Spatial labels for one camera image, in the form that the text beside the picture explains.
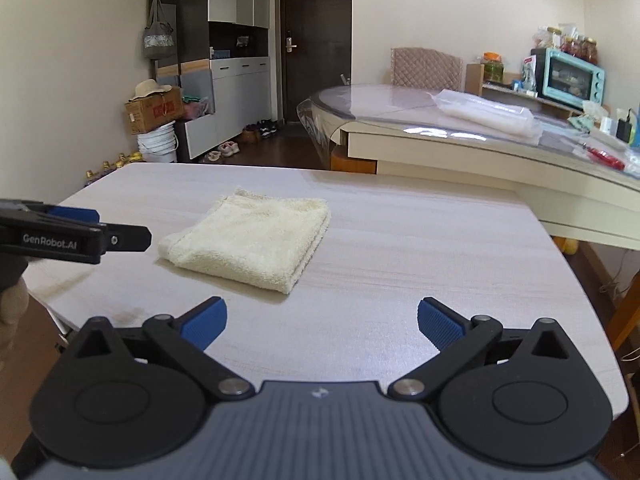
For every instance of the clear snack bag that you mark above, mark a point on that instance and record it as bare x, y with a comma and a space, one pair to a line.
546, 39

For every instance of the chair with quilted cover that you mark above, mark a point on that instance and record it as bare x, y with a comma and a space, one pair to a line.
425, 70

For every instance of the row of yellow capped bottles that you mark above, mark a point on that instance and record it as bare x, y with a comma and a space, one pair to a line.
107, 167

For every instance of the red white packet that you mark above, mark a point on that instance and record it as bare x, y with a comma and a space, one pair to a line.
529, 75

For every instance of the person's left hand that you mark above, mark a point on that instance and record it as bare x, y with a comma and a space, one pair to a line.
11, 315

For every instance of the stack of white buckets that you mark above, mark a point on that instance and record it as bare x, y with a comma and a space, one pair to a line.
157, 142

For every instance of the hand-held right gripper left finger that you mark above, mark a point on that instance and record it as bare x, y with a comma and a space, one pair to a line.
205, 322

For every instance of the cardboard box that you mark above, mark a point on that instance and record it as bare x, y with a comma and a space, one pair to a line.
155, 112

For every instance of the wooden desk shelf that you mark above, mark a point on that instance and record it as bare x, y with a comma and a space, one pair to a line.
475, 77

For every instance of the black power adapter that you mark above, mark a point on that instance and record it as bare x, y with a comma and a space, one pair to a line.
625, 127

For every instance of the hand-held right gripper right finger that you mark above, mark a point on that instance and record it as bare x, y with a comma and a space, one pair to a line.
440, 325

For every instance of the green jar orange lid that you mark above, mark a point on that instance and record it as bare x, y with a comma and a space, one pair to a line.
492, 70

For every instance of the cream dining table glass top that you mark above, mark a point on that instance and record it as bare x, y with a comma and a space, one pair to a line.
450, 152

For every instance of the grey hanging bag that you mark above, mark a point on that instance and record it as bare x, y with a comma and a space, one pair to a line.
159, 40

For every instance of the dark wooden door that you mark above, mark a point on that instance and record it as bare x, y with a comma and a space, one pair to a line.
315, 35

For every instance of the clear bag of white sheets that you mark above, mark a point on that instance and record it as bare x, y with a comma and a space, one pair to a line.
480, 112

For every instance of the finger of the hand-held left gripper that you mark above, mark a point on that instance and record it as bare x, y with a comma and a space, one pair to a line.
125, 239
75, 214

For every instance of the pale pink shoe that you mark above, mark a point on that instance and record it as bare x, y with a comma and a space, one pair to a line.
229, 148
212, 156

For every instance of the dark red food jar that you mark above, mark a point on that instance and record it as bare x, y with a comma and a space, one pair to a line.
572, 47
590, 50

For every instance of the grey and dark wall cabinet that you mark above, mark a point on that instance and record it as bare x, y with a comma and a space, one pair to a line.
235, 90

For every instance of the teal toaster oven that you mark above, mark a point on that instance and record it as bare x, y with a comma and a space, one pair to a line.
570, 77

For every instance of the straw hat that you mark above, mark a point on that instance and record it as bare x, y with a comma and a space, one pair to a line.
150, 89

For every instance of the crumpled white green bag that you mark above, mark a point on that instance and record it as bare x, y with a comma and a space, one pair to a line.
587, 116

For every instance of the pink cloth bundle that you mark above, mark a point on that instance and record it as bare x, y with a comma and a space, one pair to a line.
196, 109

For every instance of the cream yellow towel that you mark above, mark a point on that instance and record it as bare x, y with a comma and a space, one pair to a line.
250, 240

